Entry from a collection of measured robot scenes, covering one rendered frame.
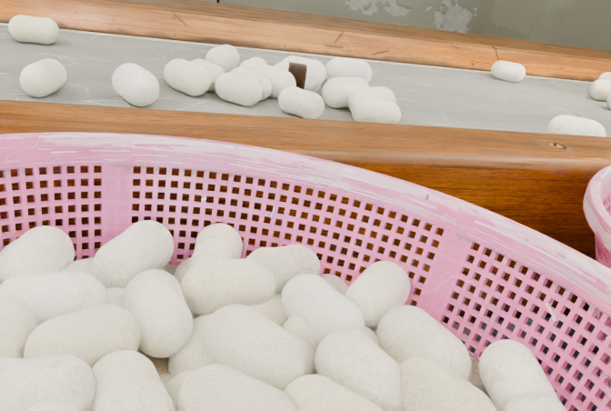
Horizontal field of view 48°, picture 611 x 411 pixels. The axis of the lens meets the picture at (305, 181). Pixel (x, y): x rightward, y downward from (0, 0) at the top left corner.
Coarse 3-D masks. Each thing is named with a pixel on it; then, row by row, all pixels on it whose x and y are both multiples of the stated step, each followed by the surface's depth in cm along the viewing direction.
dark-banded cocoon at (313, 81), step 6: (276, 66) 48; (282, 66) 48; (312, 66) 48; (306, 72) 48; (312, 72) 48; (318, 72) 48; (306, 78) 48; (312, 78) 48; (318, 78) 48; (306, 84) 48; (312, 84) 48; (318, 84) 48; (306, 90) 48; (312, 90) 48
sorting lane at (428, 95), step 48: (0, 48) 47; (48, 48) 50; (96, 48) 52; (144, 48) 55; (192, 48) 59; (240, 48) 62; (0, 96) 37; (48, 96) 38; (96, 96) 40; (192, 96) 43; (432, 96) 56; (480, 96) 59; (528, 96) 63; (576, 96) 67
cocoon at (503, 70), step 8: (496, 64) 69; (504, 64) 68; (512, 64) 68; (496, 72) 69; (504, 72) 68; (512, 72) 68; (520, 72) 68; (504, 80) 69; (512, 80) 69; (520, 80) 69
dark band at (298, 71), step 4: (292, 64) 48; (296, 64) 48; (300, 64) 48; (288, 68) 48; (292, 68) 48; (296, 68) 48; (300, 68) 48; (304, 68) 48; (292, 72) 47; (296, 72) 48; (300, 72) 48; (304, 72) 48; (296, 76) 47; (300, 76) 48; (304, 76) 48; (296, 80) 48; (300, 80) 48; (304, 80) 48; (296, 84) 48; (300, 84) 48; (304, 84) 48
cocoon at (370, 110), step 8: (360, 104) 43; (368, 104) 43; (376, 104) 43; (384, 104) 43; (392, 104) 43; (352, 112) 43; (360, 112) 43; (368, 112) 43; (376, 112) 43; (384, 112) 43; (392, 112) 43; (400, 112) 43; (360, 120) 43; (368, 120) 43; (376, 120) 43; (384, 120) 43; (392, 120) 43
